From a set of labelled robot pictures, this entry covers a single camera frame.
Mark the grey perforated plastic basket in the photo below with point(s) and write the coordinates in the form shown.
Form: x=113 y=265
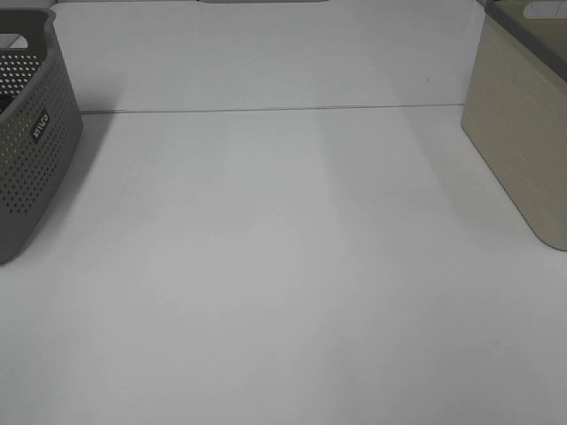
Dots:
x=41 y=124

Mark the beige plastic storage bin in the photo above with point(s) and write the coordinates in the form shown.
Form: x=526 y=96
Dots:
x=515 y=109

